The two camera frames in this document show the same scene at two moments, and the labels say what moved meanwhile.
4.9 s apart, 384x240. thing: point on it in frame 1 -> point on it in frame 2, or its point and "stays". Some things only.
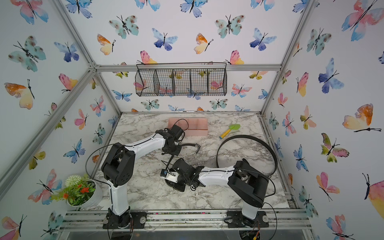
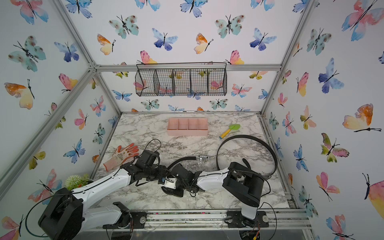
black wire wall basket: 183,79 stays
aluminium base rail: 286,220 stays
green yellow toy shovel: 231,127 stays
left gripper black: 177,153 -> 162,170
